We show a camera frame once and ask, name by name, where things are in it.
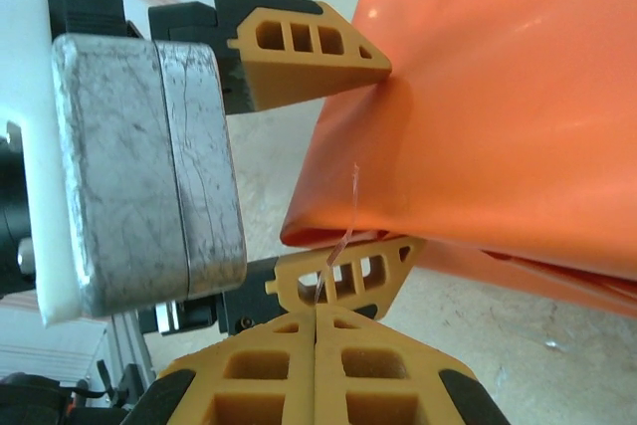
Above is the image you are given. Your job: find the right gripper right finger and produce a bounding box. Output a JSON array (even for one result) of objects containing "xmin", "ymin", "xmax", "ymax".
[{"xmin": 314, "ymin": 306, "xmax": 512, "ymax": 425}]

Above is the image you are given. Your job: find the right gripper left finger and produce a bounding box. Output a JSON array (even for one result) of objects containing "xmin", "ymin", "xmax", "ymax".
[{"xmin": 121, "ymin": 310, "xmax": 318, "ymax": 425}]

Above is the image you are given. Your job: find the clear tape strip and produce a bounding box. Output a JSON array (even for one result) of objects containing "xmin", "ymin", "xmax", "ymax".
[{"xmin": 312, "ymin": 161, "xmax": 362, "ymax": 308}]

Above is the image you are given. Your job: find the wide aluminium mounting rail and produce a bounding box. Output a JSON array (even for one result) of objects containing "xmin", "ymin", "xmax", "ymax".
[{"xmin": 106, "ymin": 310, "xmax": 156, "ymax": 386}]

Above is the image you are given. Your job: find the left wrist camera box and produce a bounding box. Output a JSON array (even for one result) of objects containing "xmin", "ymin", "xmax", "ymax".
[{"xmin": 0, "ymin": 0, "xmax": 249, "ymax": 329}]

